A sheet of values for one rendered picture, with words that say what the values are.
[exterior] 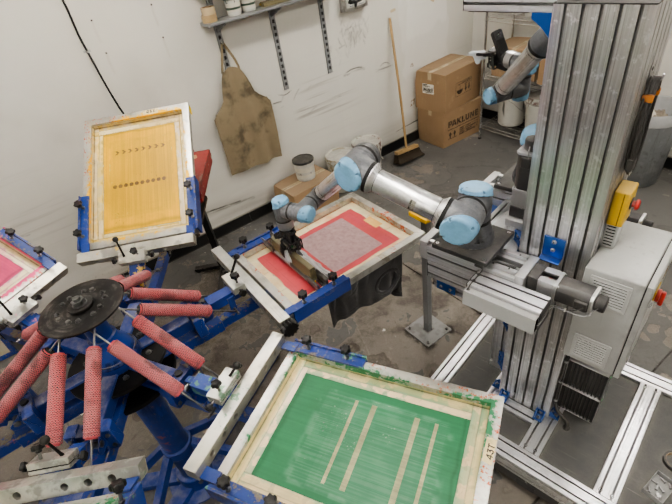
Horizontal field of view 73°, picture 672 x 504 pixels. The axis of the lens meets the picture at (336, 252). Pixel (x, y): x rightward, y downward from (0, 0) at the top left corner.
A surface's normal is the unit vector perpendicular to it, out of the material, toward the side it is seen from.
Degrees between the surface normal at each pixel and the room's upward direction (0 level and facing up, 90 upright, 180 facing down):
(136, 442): 0
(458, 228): 93
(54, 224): 90
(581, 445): 0
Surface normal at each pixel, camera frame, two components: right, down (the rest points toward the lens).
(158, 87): 0.59, 0.44
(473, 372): -0.14, -0.77
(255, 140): 0.10, 0.61
